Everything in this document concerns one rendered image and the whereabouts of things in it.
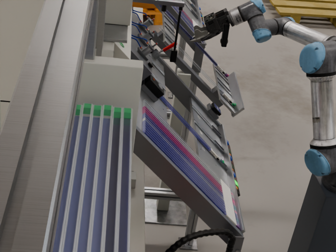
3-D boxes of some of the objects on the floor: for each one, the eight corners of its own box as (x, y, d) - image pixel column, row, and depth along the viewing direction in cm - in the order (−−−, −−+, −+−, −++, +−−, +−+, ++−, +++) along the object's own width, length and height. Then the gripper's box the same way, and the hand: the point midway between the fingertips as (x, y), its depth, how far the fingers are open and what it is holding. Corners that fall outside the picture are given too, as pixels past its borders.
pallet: (368, -2, 655) (371, -13, 648) (405, 34, 582) (409, 22, 576) (250, -12, 633) (253, -23, 626) (273, 24, 560) (276, 12, 554)
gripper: (225, 4, 285) (183, 24, 289) (228, 13, 276) (184, 33, 281) (233, 20, 289) (191, 39, 294) (235, 29, 281) (192, 49, 285)
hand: (193, 40), depth 288 cm, fingers closed, pressing on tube
